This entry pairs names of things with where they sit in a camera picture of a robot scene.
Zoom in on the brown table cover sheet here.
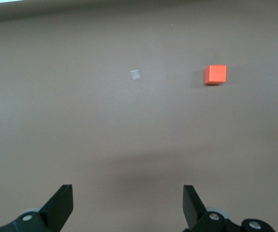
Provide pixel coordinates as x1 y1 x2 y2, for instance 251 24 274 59
0 0 278 232

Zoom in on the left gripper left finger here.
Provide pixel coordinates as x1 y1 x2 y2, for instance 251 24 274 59
0 184 74 232

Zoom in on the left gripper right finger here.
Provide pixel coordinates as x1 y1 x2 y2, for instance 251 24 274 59
182 185 274 232

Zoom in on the orange wooden block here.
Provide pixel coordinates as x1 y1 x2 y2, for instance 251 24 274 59
204 64 227 86

